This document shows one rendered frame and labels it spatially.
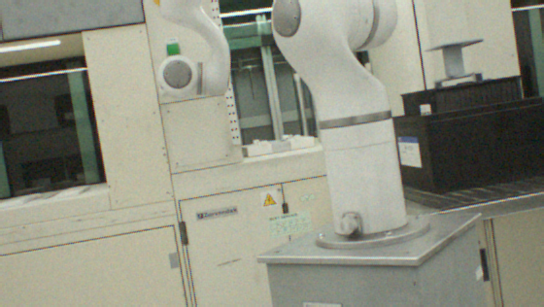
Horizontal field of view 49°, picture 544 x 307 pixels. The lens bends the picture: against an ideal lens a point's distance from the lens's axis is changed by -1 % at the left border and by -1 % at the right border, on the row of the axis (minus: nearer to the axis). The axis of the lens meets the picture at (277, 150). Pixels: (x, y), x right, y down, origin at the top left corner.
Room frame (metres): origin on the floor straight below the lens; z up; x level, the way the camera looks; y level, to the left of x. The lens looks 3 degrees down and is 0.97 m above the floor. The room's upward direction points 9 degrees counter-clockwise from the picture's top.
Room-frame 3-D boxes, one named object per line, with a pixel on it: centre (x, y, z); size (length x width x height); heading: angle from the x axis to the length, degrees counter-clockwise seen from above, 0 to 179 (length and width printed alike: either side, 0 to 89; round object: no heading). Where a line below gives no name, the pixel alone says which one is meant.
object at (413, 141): (1.43, -0.44, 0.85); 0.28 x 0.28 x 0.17; 7
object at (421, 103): (1.43, -0.44, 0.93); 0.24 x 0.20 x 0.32; 7
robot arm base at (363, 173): (1.00, -0.13, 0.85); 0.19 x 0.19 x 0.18
